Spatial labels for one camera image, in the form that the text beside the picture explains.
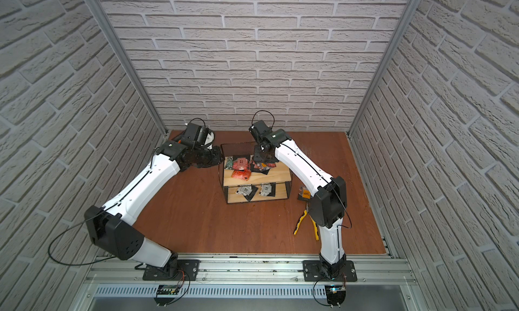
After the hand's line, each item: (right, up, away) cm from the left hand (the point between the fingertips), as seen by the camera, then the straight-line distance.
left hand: (227, 155), depth 79 cm
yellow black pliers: (+36, -29, +4) cm, 46 cm away
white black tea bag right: (+16, -17, +13) cm, 27 cm away
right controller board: (+40, -50, -9) cm, 65 cm away
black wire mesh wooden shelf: (+7, -11, +1) cm, 13 cm away
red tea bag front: (+7, -8, +2) cm, 11 cm away
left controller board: (-22, -50, -7) cm, 55 cm away
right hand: (+15, -1, +6) cm, 17 cm away
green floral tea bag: (-1, -3, +6) cm, 7 cm away
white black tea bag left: (+7, -17, +13) cm, 23 cm away
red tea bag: (+5, -4, +6) cm, 8 cm away
